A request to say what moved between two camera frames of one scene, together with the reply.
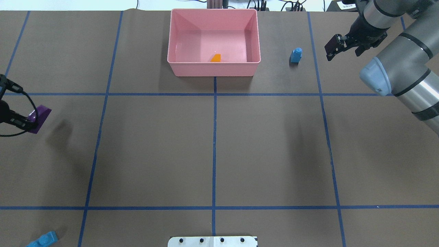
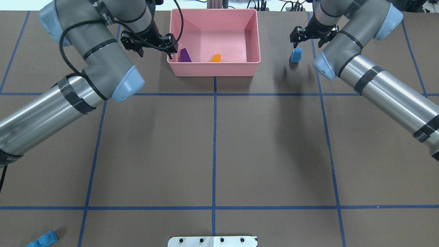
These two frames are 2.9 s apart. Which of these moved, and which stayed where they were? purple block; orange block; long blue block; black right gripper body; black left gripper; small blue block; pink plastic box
Moved: purple block; black left gripper; black right gripper body
Stayed: small blue block; pink plastic box; long blue block; orange block
